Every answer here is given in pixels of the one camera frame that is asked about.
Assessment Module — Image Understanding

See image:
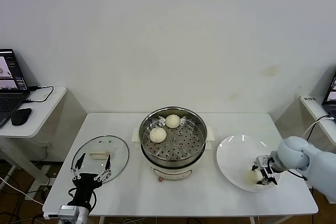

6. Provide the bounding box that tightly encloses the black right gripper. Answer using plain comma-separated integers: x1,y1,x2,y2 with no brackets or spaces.
251,164,278,186

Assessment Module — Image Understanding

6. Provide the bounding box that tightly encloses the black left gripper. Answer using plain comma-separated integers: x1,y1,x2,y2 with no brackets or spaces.
67,153,112,206

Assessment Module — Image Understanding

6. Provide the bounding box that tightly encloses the white steamed baozi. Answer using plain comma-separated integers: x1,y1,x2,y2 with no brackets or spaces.
244,169,263,186
149,126,167,143
164,114,181,129

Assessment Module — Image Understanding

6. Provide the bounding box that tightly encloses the round glass pot lid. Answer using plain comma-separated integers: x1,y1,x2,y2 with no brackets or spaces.
71,135,130,186

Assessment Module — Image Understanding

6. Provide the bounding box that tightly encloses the perforated steel steamer basket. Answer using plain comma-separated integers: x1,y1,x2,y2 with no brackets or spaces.
139,106,208,169

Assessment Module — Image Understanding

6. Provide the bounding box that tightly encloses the white round plate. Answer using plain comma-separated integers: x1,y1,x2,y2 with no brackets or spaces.
216,134,283,193

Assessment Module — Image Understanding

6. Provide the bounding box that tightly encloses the white floor power strip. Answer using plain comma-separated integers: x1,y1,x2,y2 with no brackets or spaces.
25,190,47,201

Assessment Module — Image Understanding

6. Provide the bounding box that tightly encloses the white side desk with label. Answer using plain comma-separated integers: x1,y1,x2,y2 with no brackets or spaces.
300,95,336,205

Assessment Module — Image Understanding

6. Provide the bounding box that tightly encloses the black computer mouse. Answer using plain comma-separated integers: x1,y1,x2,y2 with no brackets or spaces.
10,108,33,126

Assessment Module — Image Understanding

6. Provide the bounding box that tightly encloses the dark laptop with grey keyboard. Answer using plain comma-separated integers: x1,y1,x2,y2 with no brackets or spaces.
322,71,336,124

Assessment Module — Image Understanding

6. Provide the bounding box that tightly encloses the black laptop with lit screen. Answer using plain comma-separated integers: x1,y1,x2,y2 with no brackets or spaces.
0,48,31,128

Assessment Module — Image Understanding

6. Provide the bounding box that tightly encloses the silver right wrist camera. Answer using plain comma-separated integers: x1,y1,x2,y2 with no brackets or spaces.
256,155,271,168

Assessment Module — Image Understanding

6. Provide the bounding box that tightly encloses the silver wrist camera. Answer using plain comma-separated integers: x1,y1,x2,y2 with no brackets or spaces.
43,205,79,221
256,155,271,168

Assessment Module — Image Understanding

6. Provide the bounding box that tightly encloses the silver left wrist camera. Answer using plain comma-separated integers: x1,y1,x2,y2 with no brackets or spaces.
43,205,79,221

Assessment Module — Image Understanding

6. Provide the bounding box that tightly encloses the white hanging cable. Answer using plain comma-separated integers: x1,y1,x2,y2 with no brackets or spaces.
304,115,335,141

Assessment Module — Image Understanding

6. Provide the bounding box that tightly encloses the white floor cable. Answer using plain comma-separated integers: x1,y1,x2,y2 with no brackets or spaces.
0,175,44,206

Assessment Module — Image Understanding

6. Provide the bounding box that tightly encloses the black laptop power cable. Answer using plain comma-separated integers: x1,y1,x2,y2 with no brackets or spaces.
25,85,55,103

